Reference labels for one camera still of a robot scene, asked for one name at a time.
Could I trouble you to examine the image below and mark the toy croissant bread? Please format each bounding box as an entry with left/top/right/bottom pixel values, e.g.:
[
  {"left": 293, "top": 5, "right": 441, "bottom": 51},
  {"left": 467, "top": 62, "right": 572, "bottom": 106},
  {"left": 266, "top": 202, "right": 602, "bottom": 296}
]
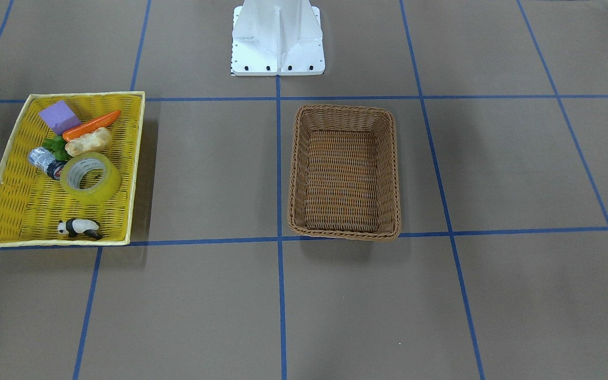
[{"left": 64, "top": 127, "right": 112, "bottom": 158}]

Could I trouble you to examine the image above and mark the yellow woven basket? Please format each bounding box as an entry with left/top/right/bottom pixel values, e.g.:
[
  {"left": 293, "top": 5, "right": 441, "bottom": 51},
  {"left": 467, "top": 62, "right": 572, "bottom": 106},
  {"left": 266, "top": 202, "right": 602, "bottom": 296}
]
[{"left": 0, "top": 91, "right": 146, "bottom": 248}]

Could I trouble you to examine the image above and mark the yellow tape roll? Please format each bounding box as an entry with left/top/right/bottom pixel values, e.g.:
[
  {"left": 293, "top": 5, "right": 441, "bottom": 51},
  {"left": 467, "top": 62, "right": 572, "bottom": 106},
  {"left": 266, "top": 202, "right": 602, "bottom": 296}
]
[{"left": 60, "top": 152, "right": 121, "bottom": 205}]

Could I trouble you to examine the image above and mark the brown wicker basket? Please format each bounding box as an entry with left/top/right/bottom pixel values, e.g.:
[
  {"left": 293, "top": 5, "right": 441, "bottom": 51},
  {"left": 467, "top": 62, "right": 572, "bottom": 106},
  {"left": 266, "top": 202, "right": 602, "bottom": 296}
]
[{"left": 287, "top": 104, "right": 402, "bottom": 241}]

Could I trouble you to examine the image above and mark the small silver can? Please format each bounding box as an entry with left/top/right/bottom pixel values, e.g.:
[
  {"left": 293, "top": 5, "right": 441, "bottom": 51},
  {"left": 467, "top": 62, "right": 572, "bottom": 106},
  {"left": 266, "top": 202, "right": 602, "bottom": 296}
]
[{"left": 27, "top": 147, "right": 68, "bottom": 181}]

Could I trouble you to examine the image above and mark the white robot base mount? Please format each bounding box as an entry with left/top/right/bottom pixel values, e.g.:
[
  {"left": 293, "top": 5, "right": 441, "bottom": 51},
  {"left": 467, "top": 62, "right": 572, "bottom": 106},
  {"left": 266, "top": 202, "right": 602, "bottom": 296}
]
[{"left": 230, "top": 1, "right": 326, "bottom": 77}]

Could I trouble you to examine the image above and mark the toy panda figure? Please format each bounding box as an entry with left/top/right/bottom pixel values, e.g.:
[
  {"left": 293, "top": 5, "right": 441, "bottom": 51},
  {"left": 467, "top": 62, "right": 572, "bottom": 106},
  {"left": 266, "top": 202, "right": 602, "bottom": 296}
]
[{"left": 57, "top": 218, "right": 103, "bottom": 240}]

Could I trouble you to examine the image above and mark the orange toy carrot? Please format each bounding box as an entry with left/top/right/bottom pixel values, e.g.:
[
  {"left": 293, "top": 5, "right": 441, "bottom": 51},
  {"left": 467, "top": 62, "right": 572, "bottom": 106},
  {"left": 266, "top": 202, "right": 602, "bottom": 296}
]
[{"left": 61, "top": 110, "right": 121, "bottom": 142}]

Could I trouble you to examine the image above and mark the purple foam cube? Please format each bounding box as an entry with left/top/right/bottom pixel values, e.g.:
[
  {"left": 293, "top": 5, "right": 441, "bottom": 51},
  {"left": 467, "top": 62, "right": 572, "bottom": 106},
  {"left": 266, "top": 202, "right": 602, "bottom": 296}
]
[{"left": 38, "top": 100, "right": 82, "bottom": 135}]

